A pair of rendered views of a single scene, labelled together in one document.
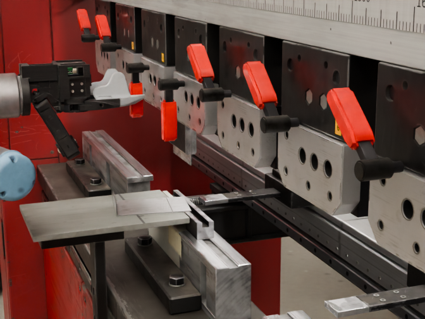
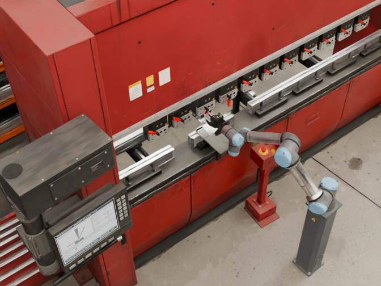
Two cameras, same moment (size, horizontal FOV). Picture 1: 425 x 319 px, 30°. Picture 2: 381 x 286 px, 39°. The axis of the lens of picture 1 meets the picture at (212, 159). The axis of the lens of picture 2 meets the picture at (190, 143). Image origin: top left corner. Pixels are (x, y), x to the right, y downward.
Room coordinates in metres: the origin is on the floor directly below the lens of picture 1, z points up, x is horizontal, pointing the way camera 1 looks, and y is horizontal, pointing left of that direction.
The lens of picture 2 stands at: (2.25, 2.72, 3.78)
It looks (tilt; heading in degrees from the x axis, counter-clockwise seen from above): 47 degrees down; 254
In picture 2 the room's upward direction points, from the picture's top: 1 degrees counter-clockwise
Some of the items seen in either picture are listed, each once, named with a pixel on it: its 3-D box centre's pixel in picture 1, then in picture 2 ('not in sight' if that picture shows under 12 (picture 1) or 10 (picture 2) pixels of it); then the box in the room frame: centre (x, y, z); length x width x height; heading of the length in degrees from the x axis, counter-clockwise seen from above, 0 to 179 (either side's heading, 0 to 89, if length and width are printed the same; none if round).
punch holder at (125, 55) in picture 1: (144, 46); (179, 113); (1.58, 0.13, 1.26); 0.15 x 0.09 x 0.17; 20
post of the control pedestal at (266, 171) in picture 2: not in sight; (263, 181); (0.93, 0.22, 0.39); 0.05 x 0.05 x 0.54; 15
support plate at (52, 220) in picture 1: (102, 213); (218, 137); (1.32, 0.19, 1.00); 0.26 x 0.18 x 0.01; 110
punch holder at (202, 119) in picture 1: (214, 73); (225, 88); (1.21, 0.00, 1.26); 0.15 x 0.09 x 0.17; 20
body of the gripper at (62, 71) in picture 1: (55, 88); (219, 123); (1.34, 0.27, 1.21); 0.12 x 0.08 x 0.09; 110
